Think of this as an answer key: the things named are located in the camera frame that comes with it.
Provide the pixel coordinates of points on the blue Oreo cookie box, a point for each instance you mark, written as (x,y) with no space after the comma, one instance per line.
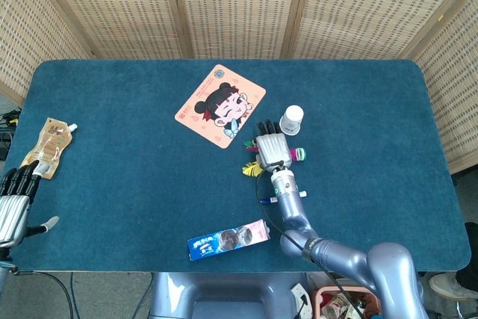
(209,246)

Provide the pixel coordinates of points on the woven bamboo screen panel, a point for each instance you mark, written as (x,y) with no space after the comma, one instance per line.
(112,5)
(239,5)
(455,83)
(30,27)
(373,5)

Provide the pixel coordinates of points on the blue-grey robot torso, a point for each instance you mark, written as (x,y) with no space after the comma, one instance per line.
(224,296)

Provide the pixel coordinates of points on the white power strip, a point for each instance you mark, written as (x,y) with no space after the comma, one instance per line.
(298,293)

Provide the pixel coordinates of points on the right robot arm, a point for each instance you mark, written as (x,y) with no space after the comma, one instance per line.
(295,214)

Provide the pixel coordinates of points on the pink plastic basket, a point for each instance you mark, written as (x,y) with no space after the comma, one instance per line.
(328,290)

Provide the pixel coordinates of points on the brown spouted drink pouch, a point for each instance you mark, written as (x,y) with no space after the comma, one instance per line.
(50,143)

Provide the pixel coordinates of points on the white paper cup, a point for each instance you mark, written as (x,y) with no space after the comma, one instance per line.
(292,119)

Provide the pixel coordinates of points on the colourful feather toy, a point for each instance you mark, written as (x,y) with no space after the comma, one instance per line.
(298,154)

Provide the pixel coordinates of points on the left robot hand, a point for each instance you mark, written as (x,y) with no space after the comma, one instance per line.
(13,210)

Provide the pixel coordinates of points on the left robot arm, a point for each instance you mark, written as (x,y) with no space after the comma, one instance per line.
(3,259)

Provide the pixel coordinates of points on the white marker with blue cap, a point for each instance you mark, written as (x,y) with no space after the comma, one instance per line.
(266,201)

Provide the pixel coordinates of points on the grey shoe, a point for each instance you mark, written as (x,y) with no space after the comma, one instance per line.
(448,285)

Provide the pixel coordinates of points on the orange cartoon girl mouse pad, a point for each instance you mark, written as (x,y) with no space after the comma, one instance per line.
(201,110)

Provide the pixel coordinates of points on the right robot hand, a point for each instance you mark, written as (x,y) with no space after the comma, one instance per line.
(272,149)

